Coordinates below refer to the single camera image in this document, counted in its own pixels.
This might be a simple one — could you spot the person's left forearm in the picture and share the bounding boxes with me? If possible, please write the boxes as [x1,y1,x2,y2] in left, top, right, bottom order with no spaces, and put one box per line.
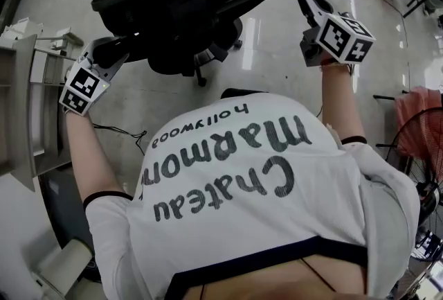
[65,109,134,201]

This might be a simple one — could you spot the person's white printed t-shirt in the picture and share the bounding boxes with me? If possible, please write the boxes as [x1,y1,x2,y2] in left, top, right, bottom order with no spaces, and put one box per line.
[84,92,422,300]

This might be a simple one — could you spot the black floor cable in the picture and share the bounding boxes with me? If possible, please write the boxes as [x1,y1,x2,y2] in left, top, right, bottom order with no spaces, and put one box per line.
[91,121,148,156]

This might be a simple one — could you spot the person's neck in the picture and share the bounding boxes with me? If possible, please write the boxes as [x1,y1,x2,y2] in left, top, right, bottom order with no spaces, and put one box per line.
[186,255,368,300]

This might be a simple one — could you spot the black standing fan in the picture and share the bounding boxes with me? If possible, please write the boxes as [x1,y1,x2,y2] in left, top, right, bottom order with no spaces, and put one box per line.
[375,94,443,272]

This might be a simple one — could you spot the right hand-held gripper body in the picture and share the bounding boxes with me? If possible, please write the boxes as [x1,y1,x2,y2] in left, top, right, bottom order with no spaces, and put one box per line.
[298,10,377,68]

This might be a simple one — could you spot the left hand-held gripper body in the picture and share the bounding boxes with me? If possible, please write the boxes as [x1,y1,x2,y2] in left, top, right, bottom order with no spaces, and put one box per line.
[58,53,111,117]

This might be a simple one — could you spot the grey wooden desk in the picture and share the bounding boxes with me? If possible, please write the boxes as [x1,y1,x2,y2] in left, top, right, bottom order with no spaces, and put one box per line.
[0,28,87,193]

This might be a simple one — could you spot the black mesh office chair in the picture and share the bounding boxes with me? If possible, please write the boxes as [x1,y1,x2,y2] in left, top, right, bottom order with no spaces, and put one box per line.
[90,0,284,87]

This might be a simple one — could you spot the person's right forearm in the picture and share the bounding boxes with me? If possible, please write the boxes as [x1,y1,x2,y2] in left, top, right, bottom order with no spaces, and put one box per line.
[320,64,368,145]

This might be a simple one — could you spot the white cardboard box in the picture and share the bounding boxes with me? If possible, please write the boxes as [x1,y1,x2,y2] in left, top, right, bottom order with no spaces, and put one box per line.
[0,16,44,42]

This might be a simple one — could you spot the red cloth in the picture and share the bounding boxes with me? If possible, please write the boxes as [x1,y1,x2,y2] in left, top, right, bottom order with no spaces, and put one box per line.
[394,85,443,163]

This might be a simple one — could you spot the person's black trousers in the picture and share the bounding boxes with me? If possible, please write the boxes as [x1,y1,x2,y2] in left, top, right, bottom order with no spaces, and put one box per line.
[220,87,271,100]

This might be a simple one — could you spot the beaded bracelet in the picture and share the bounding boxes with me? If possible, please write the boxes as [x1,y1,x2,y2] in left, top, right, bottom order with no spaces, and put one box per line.
[320,59,356,77]

